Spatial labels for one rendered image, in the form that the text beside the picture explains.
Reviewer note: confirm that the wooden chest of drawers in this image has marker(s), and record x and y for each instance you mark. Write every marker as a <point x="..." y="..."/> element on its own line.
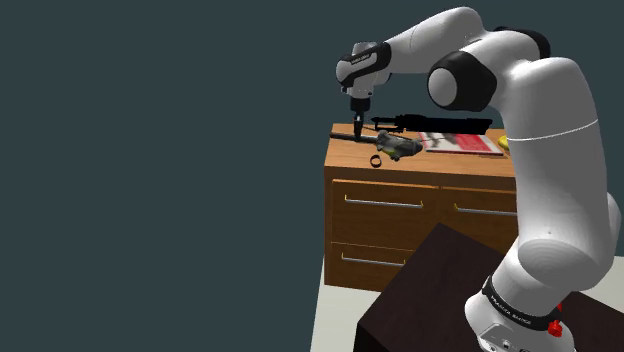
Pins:
<point x="380" y="224"/>

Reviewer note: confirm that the black long flat object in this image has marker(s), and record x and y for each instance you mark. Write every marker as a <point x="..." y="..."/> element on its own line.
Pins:
<point x="438" y="124"/>

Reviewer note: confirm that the dark robot stand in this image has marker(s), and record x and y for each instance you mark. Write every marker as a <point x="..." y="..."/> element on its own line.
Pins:
<point x="438" y="292"/>

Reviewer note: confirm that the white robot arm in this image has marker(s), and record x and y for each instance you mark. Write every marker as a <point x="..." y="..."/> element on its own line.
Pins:
<point x="551" y="146"/>

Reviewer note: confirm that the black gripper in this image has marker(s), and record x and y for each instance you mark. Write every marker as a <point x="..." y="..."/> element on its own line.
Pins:
<point x="360" y="106"/>

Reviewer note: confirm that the yellow small object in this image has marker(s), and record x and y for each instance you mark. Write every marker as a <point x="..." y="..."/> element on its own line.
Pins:
<point x="502" y="142"/>

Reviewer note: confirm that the red and white book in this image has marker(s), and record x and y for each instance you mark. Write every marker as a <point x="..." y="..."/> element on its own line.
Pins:
<point x="463" y="144"/>

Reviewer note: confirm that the grey green toy helicopter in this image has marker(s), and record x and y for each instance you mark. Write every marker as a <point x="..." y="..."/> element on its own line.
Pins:
<point x="400" y="146"/>

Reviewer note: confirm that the black thin rod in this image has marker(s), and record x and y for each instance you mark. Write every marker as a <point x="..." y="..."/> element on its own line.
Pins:
<point x="343" y="137"/>

